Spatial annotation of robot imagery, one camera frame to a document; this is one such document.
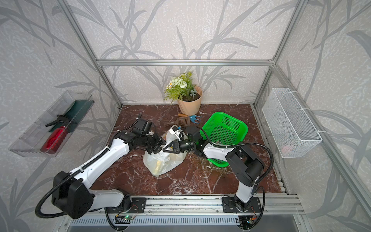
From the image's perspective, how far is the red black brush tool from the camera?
1.84 ft

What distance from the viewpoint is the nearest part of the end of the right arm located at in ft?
2.27

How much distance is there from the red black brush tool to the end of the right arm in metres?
0.44
